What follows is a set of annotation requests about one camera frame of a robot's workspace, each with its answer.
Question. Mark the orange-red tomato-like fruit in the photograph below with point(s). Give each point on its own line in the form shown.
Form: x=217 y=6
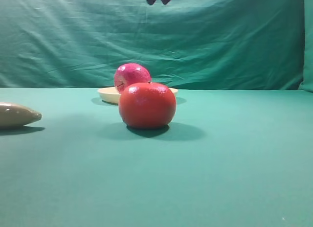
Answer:
x=145 y=117

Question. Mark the beige oblong fruit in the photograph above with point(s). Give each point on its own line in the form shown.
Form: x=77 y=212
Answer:
x=14 y=115

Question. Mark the yellow plate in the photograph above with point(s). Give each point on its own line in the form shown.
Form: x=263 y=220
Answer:
x=108 y=95

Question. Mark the red apple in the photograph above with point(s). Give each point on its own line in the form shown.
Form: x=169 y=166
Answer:
x=130 y=73

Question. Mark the green backdrop cloth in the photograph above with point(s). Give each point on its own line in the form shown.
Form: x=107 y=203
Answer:
x=188 y=44

